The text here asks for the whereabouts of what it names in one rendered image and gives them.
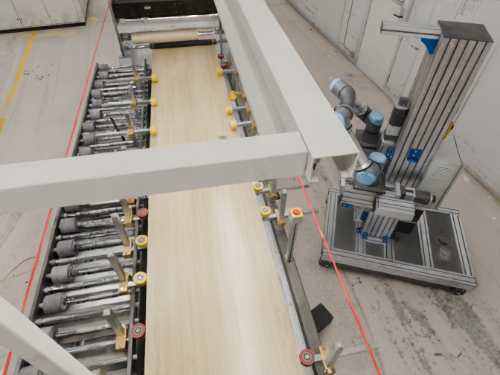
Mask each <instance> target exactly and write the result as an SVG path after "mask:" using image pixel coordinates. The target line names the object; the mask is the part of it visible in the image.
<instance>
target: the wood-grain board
mask: <svg viewBox="0 0 500 375"><path fill-rule="evenodd" d="M218 68H221V66H220V63H219V58H218V56H217V50H216V49H215V48H213V49H203V50H193V51H174V52H164V53H154V54H153V55H152V74H157V78H158V82H153V81H152V88H151V98H155V97H156V98H157V101H158V105H157V106H152V105H151V119H150V126H157V130H158V134H157V135H151V133H150V148H154V147H167V146H174V145H181V144H193V143H200V142H207V141H220V140H222V139H219V138H218V136H221V135H227V136H228V137H227V139H233V138H239V137H240V136H239V132H238V130H237V129H235V130H230V126H229V122H230V121H235V119H234V113H233V112H232V114H231V115H227V114H226V110H225V107H226V106H231V103H230V100H229V99H228V92H227V88H226V85H225V81H224V77H223V75H222V76H220V77H218V76H217V69H218ZM144 375H304V372H303V370H302V367H301V361H300V359H299V355H298V351H297V347H296V344H295V340H294V336H293V333H292V328H291V325H290V323H289V317H288V314H287V311H286V306H285V303H284V300H283V296H282V292H281V287H280V284H279V281H278V276H277V273H276V270H275V265H274V262H273V259H272V254H271V251H270V248H269V243H268V240H267V237H266V232H265V229H264V226H263V221H262V218H261V215H260V210H259V207H258V203H257V199H256V196H255V193H254V188H253V185H252V182H245V183H239V184H233V185H223V186H216V187H206V188H200V189H194V190H183V191H177V192H172V193H160V194H155V195H149V213H148V245H147V308H146V339H145V371H144Z"/></svg>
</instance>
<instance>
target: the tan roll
mask: <svg viewBox="0 0 500 375"><path fill-rule="evenodd" d="M214 34H219V31H211V32H201V33H198V30H197V29H187V30H176V31H155V32H143V33H131V37H127V38H124V41H130V40H132V43H133V44H144V43H154V42H174V41H185V40H195V39H199V36H203V35H214Z"/></svg>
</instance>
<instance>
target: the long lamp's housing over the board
mask: <svg viewBox="0 0 500 375"><path fill-rule="evenodd" d="M214 3H215V5H216V8H217V12H218V14H219V18H220V21H221V23H222V27H223V30H224V32H225V35H226V38H227V40H228V44H229V47H230V49H231V53H232V56H233V58H234V62H235V65H236V67H237V71H238V74H239V76H240V80H241V83H242V85H243V89H244V92H245V94H246V98H247V101H248V103H249V107H250V110H251V113H252V116H253V118H254V122H255V124H256V127H257V131H258V133H259V135H272V134H279V133H286V130H285V127H284V125H283V122H282V120H281V117H280V115H279V114H278V111H277V109H276V106H275V104H274V102H273V99H272V97H271V95H270V93H269V90H268V88H267V86H266V83H265V81H264V79H263V76H262V74H261V72H260V69H259V67H258V65H257V62H256V60H255V58H254V55H253V53H252V51H251V49H250V46H249V44H248V41H247V39H246V36H245V34H244V33H243V29H242V28H241V26H240V23H239V21H238V18H237V16H236V13H235V12H234V8H233V7H232V5H231V2H230V0H214Z"/></svg>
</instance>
